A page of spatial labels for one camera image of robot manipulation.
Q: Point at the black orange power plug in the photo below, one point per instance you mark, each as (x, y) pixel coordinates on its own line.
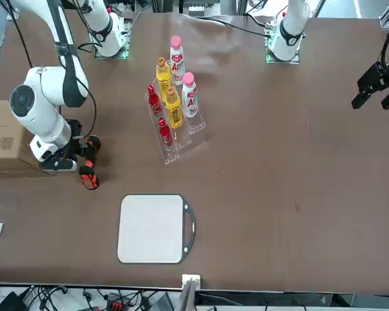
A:
(115, 305)

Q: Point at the green lit circuit board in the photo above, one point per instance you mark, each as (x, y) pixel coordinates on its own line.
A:
(270, 30)
(125, 32)

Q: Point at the large black power adapter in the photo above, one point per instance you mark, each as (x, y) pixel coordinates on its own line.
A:
(9, 303)

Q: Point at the white bottle pink cap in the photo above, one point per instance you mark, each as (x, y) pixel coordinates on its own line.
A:
(176, 61)
(190, 97)

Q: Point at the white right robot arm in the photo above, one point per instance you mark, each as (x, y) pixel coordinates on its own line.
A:
(42, 110)

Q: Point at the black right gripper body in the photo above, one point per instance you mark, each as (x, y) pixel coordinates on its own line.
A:
(75, 129)

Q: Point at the brown cardboard box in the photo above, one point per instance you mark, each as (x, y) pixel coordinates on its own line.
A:
(6, 129)

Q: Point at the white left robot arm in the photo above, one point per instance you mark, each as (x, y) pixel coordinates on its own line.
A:
(290, 32)

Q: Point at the clear acrylic stepped shelf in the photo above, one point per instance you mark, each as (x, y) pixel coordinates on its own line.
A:
(181, 142)

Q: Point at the yellow drink bottle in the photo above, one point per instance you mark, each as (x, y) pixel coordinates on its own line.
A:
(174, 111)
(162, 77)

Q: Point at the red cola bottle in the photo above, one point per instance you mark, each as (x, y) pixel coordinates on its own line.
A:
(165, 133)
(154, 102)

